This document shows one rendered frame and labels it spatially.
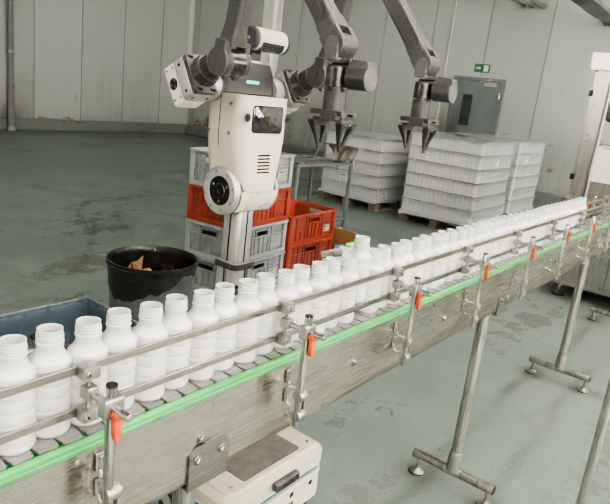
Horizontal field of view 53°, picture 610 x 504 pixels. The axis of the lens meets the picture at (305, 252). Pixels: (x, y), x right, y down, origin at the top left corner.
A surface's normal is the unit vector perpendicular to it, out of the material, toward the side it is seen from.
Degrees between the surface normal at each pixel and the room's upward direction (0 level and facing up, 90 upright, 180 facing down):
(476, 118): 90
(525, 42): 90
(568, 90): 90
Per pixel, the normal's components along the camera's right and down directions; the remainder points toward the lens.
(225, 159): -0.63, 0.31
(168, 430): 0.78, 0.25
